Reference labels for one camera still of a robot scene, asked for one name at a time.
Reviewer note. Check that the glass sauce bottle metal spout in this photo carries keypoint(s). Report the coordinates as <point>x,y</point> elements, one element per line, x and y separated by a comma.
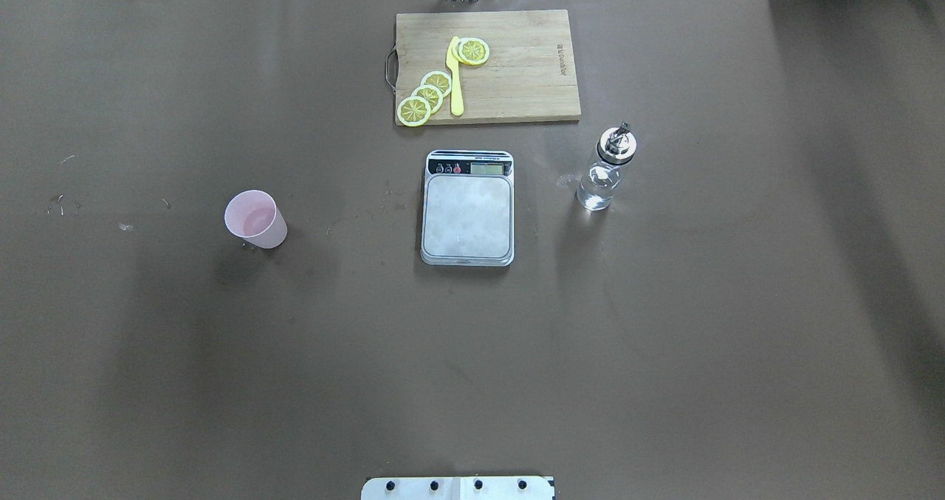
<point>615,148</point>

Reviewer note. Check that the pink plastic cup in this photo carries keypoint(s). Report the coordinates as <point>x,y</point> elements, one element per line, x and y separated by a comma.
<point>254,217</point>

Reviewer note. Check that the digital kitchen scale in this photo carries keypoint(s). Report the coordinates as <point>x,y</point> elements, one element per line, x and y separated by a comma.
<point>468,209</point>

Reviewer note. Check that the lemon slice middle of row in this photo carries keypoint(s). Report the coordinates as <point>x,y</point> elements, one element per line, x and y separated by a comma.
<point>431,94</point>

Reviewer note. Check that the lemon slice of row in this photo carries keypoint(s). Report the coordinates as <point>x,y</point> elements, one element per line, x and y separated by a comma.
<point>438,79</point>
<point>431,94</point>

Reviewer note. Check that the lemon slice upper of row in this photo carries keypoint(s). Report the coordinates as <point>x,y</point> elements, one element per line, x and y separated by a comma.
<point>438,79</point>

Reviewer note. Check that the yellow plastic knife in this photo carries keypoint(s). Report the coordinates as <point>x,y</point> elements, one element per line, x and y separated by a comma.
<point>457,105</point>

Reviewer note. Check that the lemon slice near board end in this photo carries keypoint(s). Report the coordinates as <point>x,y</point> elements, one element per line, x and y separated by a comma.
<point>472,51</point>

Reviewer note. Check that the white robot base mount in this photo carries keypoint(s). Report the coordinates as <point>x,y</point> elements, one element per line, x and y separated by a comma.
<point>460,487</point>

